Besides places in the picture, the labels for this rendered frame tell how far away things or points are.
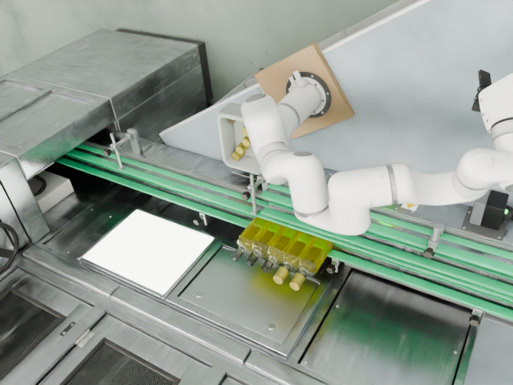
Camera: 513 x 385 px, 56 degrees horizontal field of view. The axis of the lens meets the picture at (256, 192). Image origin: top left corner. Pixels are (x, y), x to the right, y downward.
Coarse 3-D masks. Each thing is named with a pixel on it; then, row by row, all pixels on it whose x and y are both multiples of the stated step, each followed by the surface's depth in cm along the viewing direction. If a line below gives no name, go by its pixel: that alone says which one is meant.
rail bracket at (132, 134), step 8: (112, 136) 188; (128, 136) 196; (136, 136) 198; (112, 144) 191; (120, 144) 193; (136, 144) 200; (144, 144) 208; (104, 152) 188; (136, 152) 203; (120, 160) 196; (120, 168) 197
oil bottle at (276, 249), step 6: (282, 228) 165; (288, 228) 164; (282, 234) 163; (288, 234) 162; (294, 234) 162; (276, 240) 160; (282, 240) 160; (288, 240) 160; (270, 246) 158; (276, 246) 158; (282, 246) 158; (288, 246) 159; (270, 252) 157; (276, 252) 156; (282, 252) 157; (276, 258) 157
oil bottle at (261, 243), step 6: (270, 222) 167; (264, 228) 165; (270, 228) 165; (276, 228) 165; (264, 234) 163; (270, 234) 163; (276, 234) 163; (258, 240) 161; (264, 240) 161; (270, 240) 161; (252, 246) 160; (258, 246) 159; (264, 246) 159; (264, 252) 159
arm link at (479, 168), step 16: (496, 144) 97; (512, 144) 94; (464, 160) 94; (480, 160) 92; (496, 160) 93; (512, 160) 93; (464, 176) 94; (480, 176) 92; (496, 176) 92; (512, 176) 92
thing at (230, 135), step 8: (224, 120) 172; (240, 120) 164; (224, 128) 174; (232, 128) 178; (240, 128) 177; (224, 136) 175; (232, 136) 179; (240, 136) 179; (224, 144) 177; (232, 144) 181; (224, 152) 178; (232, 152) 182; (248, 152) 182; (224, 160) 180; (232, 160) 182; (240, 160) 181; (248, 160) 181; (256, 160) 180; (240, 168) 178; (248, 168) 177; (256, 168) 177
